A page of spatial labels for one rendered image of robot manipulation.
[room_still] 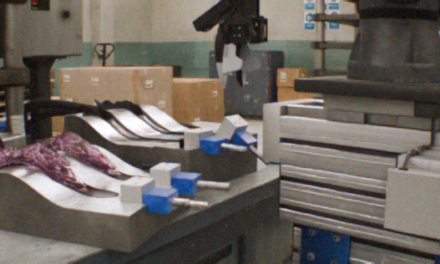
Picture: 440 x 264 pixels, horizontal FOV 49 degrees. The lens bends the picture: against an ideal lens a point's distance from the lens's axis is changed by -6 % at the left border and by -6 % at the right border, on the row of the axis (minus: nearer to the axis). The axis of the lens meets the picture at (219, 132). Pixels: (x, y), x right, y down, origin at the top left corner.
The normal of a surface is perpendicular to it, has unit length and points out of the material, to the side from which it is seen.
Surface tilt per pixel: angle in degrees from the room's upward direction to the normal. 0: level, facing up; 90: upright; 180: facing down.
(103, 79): 97
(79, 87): 84
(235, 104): 90
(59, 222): 90
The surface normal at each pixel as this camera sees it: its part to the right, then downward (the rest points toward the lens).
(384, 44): -0.55, -0.18
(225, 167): 0.83, 0.08
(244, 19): -0.57, 0.12
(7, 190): -0.29, 0.15
